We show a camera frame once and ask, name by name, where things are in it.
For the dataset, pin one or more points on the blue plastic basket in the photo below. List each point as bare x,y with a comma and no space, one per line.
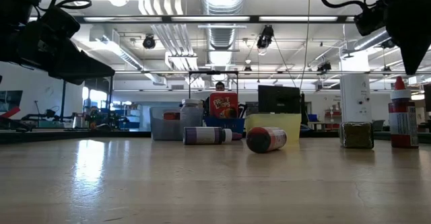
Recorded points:
232,123

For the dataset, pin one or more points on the grey plastic bin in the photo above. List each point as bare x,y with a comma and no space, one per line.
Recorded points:
165,130

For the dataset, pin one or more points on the black computer monitor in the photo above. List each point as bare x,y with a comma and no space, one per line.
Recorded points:
428,98
279,99

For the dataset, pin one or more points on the black aluminium table frame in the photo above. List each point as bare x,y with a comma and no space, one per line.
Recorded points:
67,136

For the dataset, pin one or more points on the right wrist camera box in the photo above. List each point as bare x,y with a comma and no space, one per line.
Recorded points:
370,20

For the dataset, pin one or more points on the background storage shelf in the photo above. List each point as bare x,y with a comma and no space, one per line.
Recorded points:
129,111

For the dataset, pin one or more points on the grey round ceiling duct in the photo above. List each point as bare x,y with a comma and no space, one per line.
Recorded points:
370,39

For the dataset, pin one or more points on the dark background panel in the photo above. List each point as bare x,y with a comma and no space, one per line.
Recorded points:
13,99

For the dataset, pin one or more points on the yellow plastic bin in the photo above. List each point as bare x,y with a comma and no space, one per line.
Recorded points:
289,123

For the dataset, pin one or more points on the purple food colouring bottle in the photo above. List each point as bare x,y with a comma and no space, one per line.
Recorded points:
205,136

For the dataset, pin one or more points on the LED light bar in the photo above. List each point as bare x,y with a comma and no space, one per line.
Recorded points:
208,18

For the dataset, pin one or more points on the blue background chair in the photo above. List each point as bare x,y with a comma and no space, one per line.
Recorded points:
312,117

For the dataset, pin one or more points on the white rectangular ceiling duct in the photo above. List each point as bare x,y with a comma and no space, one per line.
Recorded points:
134,61

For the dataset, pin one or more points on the person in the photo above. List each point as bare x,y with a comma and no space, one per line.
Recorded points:
220,86

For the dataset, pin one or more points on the white column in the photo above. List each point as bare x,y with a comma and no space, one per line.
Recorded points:
355,93

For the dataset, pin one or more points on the red background cart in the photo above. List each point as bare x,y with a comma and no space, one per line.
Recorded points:
331,114

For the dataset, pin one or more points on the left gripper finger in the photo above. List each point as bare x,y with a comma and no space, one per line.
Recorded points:
84,67

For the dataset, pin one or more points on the red froot loops box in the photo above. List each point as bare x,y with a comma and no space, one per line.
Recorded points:
224,104

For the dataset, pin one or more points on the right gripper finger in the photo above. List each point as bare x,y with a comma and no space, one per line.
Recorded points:
415,57

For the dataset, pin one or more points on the red smoked paprika tin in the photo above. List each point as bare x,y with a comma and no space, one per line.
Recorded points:
171,116

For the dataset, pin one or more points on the black background rig frame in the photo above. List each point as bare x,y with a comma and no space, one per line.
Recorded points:
213,72
63,99

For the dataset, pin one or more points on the square herb jar green label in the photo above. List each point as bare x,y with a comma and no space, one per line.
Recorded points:
357,135

